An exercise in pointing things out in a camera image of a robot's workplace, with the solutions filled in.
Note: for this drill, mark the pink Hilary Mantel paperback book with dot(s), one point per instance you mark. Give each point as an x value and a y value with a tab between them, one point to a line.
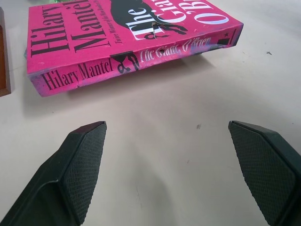
113	40

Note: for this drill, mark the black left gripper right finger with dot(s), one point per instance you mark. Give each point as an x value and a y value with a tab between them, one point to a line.
265	169

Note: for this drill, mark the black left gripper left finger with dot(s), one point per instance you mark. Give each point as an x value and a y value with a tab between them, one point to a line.
70	169

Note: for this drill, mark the brown wooden object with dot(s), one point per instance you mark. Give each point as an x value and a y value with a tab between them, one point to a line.
4	58

